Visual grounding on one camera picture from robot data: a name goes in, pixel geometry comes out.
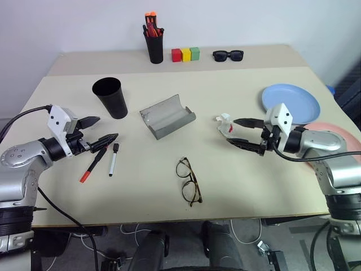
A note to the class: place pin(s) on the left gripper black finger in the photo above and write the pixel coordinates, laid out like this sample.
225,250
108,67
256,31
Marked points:
89,122
105,139

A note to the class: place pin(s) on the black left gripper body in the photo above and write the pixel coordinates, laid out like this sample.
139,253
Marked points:
77,144

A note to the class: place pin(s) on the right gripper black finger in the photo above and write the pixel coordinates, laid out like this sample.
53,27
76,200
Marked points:
246,145
249,123

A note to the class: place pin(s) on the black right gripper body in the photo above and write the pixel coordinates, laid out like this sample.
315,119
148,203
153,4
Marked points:
269,138

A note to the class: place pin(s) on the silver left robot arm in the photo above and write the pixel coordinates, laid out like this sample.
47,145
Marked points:
19,158

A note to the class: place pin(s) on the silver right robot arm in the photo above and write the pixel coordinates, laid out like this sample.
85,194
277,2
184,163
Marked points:
318,141

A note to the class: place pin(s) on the white marker with black cap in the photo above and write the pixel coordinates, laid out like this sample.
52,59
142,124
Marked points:
113,159

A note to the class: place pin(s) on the crumpled clear plastic wrapper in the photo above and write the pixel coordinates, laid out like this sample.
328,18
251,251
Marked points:
227,127

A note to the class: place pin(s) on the black marker with red cap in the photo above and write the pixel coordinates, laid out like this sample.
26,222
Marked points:
93,165

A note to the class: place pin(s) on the empty black plastic cup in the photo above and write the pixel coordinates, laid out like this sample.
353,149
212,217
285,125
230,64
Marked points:
112,98

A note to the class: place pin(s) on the light blue plate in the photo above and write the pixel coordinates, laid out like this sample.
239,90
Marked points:
290,98

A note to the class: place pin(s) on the tortoiseshell eyeglasses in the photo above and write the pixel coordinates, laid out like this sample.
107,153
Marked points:
194,180

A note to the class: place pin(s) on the open grey glasses case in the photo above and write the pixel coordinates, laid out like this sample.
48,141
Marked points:
166,118

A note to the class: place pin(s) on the black sunglasses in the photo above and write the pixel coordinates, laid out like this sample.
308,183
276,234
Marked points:
228,56

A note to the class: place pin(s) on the pink plate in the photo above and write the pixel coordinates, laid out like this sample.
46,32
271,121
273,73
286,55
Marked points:
348,135

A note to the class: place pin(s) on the small blue object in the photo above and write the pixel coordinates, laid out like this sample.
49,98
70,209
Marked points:
331,89

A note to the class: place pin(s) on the green cube block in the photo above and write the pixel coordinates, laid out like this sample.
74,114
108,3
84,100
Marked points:
195,53

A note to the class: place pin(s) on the yellow cube block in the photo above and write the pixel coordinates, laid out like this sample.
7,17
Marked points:
186,55

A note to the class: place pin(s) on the black pen holder cup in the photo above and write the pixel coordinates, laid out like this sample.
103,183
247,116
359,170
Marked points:
154,49

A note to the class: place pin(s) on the red cube block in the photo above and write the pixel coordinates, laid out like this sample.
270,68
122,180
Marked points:
176,55

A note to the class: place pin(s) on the dark rounded shape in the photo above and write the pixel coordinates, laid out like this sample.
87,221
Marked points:
220,245
149,251

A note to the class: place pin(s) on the red pen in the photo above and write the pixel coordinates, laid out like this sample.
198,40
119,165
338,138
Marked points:
151,30

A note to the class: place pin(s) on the black pen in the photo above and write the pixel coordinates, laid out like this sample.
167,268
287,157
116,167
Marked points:
161,31

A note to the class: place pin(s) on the black marker with orange cap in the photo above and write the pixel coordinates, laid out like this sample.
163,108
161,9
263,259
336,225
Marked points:
153,17
147,18

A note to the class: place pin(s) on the black box on floor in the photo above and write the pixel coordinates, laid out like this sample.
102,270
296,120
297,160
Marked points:
112,261

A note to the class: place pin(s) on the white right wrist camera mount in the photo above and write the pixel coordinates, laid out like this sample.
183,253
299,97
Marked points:
280,117

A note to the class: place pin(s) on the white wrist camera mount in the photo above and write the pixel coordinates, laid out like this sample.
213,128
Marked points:
280,117
57,118

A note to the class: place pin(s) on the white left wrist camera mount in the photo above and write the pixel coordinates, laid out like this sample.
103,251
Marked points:
57,118

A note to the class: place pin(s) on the metal bracket on floor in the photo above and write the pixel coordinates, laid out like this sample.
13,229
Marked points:
265,248

